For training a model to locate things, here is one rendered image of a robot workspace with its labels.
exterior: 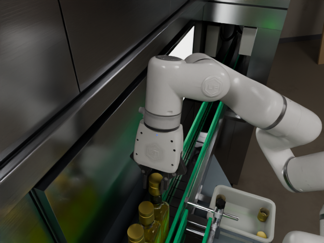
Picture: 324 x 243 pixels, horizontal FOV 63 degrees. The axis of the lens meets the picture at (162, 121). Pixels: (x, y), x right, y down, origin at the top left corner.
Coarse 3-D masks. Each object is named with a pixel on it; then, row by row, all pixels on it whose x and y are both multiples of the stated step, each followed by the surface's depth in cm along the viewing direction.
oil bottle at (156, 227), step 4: (156, 220) 64; (140, 224) 63; (156, 224) 63; (160, 224) 65; (152, 228) 62; (156, 228) 63; (160, 228) 65; (144, 232) 62; (148, 232) 62; (152, 232) 62; (156, 232) 63; (160, 232) 66; (144, 236) 62; (148, 236) 61; (152, 236) 62; (156, 236) 63; (160, 236) 68; (148, 240) 62; (152, 240) 62; (156, 240) 64; (160, 240) 69
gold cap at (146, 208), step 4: (140, 204) 59; (144, 204) 59; (148, 204) 59; (152, 204) 59; (140, 208) 58; (144, 208) 58; (148, 208) 58; (152, 208) 58; (140, 212) 58; (144, 212) 58; (148, 212) 58; (152, 212) 58; (140, 216) 59; (144, 216) 58; (148, 216) 58; (152, 216) 59; (140, 220) 60; (144, 220) 59; (148, 220) 59; (152, 220) 60; (144, 224) 60; (148, 224) 60
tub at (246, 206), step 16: (224, 192) 103; (240, 192) 100; (224, 208) 103; (240, 208) 103; (256, 208) 101; (272, 208) 95; (224, 224) 98; (240, 224) 98; (256, 224) 98; (272, 224) 90
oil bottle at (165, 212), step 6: (162, 204) 67; (168, 204) 69; (156, 210) 66; (162, 210) 66; (168, 210) 70; (156, 216) 66; (162, 216) 66; (168, 216) 72; (162, 222) 67; (168, 222) 74; (162, 228) 68; (168, 228) 76; (162, 234) 70; (162, 240) 72
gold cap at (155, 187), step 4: (152, 176) 61; (156, 176) 61; (160, 176) 61; (148, 180) 60; (152, 180) 60; (156, 180) 60; (160, 180) 60; (148, 184) 62; (152, 184) 60; (156, 184) 59; (160, 184) 60; (148, 188) 63; (152, 188) 61; (156, 188) 60; (152, 192) 62; (156, 192) 61
